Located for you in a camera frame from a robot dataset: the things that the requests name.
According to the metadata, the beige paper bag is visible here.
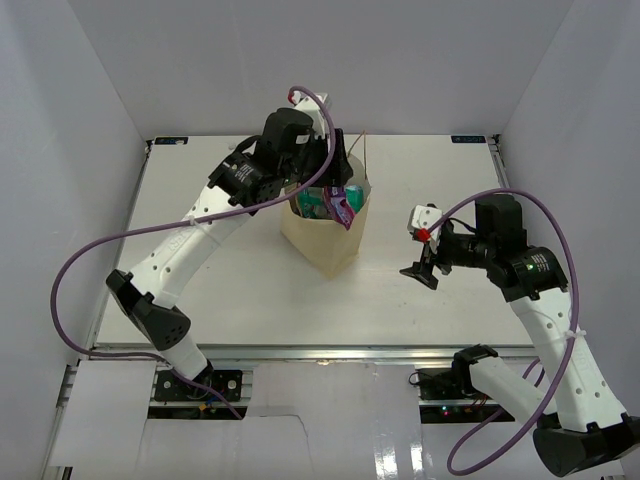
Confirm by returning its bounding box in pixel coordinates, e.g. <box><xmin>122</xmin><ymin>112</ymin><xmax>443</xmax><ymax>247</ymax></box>
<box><xmin>280</xmin><ymin>131</ymin><xmax>371</xmax><ymax>279</ymax></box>

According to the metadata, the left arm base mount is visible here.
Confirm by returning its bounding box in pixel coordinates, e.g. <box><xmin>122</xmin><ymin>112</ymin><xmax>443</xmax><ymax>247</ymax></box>
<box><xmin>151</xmin><ymin>369</ymin><xmax>246</xmax><ymax>420</ymax></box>

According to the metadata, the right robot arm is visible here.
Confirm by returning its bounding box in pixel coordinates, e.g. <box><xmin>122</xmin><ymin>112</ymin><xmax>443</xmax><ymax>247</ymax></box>
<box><xmin>401</xmin><ymin>189</ymin><xmax>639</xmax><ymax>477</ymax></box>

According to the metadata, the left blue corner label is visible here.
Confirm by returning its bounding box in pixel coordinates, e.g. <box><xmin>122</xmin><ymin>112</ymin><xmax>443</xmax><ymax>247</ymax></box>
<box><xmin>153</xmin><ymin>136</ymin><xmax>189</xmax><ymax>145</ymax></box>

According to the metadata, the teal snack pack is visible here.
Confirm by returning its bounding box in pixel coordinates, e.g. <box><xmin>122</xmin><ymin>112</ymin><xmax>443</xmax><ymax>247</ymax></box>
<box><xmin>294</xmin><ymin>185</ymin><xmax>365</xmax><ymax>220</ymax></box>

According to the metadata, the purple snack pack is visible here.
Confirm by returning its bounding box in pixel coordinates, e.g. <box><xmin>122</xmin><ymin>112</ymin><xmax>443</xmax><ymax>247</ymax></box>
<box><xmin>323</xmin><ymin>186</ymin><xmax>356</xmax><ymax>230</ymax></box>

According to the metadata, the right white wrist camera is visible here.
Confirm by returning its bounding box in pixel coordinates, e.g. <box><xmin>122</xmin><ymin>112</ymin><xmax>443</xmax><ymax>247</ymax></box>
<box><xmin>407</xmin><ymin>205</ymin><xmax>443</xmax><ymax>253</ymax></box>

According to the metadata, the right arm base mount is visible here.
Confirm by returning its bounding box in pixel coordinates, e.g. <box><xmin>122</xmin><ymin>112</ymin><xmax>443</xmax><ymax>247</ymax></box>
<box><xmin>408</xmin><ymin>368</ymin><xmax>499</xmax><ymax>424</ymax></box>

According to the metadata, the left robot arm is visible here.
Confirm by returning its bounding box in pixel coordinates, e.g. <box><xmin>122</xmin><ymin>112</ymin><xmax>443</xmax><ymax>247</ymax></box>
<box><xmin>106</xmin><ymin>108</ymin><xmax>353</xmax><ymax>399</ymax></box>

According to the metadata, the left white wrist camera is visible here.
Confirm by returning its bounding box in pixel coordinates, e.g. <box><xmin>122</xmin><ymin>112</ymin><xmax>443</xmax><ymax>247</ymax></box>
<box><xmin>287</xmin><ymin>90</ymin><xmax>329</xmax><ymax>139</ymax></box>

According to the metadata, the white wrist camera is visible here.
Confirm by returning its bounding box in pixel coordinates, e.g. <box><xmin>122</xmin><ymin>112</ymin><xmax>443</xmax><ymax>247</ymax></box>
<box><xmin>287</xmin><ymin>90</ymin><xmax>329</xmax><ymax>139</ymax></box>
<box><xmin>407</xmin><ymin>205</ymin><xmax>443</xmax><ymax>253</ymax></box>

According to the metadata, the aluminium table frame rail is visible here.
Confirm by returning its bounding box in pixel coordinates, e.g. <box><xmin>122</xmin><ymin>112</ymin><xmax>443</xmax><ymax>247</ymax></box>
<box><xmin>87</xmin><ymin>344</ymin><xmax>541</xmax><ymax>363</ymax></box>

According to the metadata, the blue corner label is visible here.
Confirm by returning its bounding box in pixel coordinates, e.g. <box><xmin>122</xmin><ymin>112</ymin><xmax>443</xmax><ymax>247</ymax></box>
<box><xmin>451</xmin><ymin>135</ymin><xmax>486</xmax><ymax>144</ymax></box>
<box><xmin>153</xmin><ymin>136</ymin><xmax>189</xmax><ymax>145</ymax></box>

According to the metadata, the right blue corner label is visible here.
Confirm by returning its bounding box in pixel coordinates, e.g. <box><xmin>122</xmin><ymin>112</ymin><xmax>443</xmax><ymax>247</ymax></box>
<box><xmin>451</xmin><ymin>135</ymin><xmax>486</xmax><ymax>144</ymax></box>

